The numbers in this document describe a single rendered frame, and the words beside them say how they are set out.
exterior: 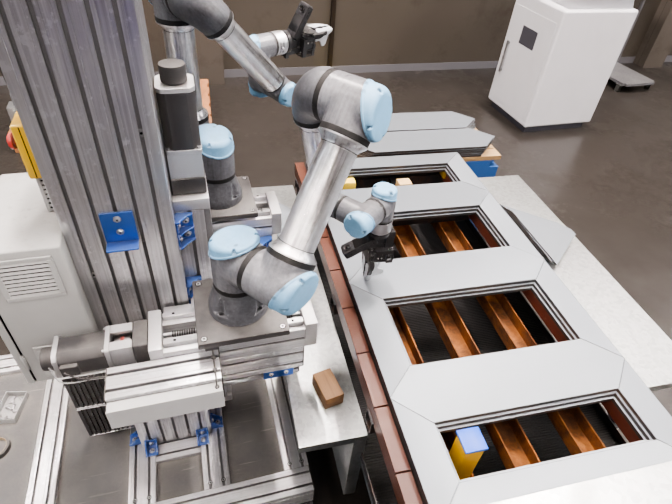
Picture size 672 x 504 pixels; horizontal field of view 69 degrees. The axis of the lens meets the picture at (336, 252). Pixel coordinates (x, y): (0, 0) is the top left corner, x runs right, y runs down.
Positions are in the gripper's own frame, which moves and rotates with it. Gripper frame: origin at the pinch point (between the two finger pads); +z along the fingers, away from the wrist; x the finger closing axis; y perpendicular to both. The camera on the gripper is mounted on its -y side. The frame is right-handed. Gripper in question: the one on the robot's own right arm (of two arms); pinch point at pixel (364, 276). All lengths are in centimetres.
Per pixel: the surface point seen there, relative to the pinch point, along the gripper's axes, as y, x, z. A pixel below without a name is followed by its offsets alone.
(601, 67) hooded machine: 287, 247, 27
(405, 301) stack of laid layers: 11.7, -9.7, 3.8
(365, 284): -0.1, -2.1, 1.6
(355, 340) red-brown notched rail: -8.7, -22.2, 4.2
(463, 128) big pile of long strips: 83, 101, 1
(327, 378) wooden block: -17.9, -27.4, 13.8
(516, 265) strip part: 57, -1, 2
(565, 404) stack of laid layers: 43, -54, 4
